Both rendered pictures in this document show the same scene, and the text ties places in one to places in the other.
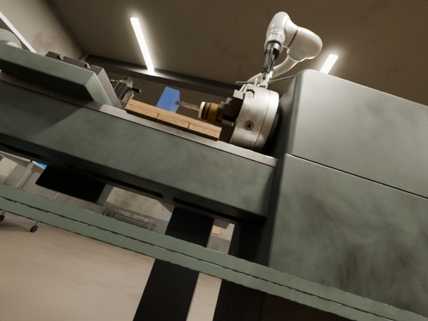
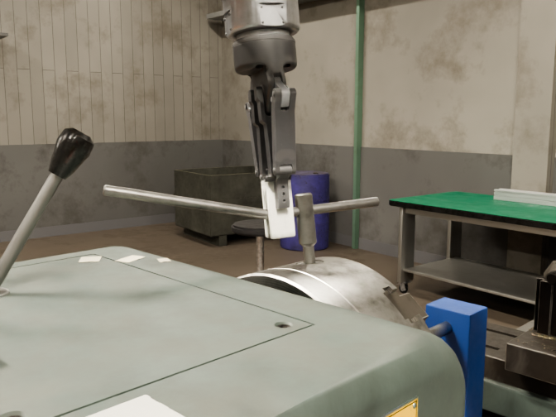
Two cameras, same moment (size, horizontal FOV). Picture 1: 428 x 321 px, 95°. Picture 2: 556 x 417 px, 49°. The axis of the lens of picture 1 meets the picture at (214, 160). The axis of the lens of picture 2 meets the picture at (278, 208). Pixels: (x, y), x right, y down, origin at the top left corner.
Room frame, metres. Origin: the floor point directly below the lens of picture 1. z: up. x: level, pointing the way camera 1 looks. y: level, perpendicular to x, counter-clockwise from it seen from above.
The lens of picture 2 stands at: (1.18, -0.62, 1.41)
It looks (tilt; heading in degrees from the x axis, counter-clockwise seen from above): 9 degrees down; 136
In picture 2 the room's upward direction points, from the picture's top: straight up
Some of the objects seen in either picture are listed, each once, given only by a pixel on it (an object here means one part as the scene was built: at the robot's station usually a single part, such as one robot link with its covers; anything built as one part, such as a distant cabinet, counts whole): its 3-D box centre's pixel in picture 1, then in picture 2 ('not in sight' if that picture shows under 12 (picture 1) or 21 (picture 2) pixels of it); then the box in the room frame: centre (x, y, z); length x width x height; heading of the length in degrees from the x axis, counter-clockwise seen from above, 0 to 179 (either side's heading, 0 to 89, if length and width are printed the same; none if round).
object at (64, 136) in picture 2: not in sight; (72, 153); (0.65, -0.36, 1.38); 0.04 x 0.03 x 0.05; 90
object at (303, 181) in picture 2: not in sight; (304, 209); (-3.31, 4.19, 0.41); 0.55 x 0.55 x 0.83
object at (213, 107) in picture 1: (213, 113); not in sight; (0.70, 0.06, 1.08); 0.09 x 0.09 x 0.09; 0
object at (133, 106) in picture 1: (176, 144); not in sight; (0.70, 0.16, 0.89); 0.36 x 0.30 x 0.04; 0
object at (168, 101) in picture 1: (164, 114); (453, 371); (0.70, 0.26, 1.00); 0.08 x 0.06 x 0.23; 0
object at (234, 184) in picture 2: not in sight; (232, 203); (-4.31, 4.01, 0.40); 1.15 x 0.97 x 0.79; 83
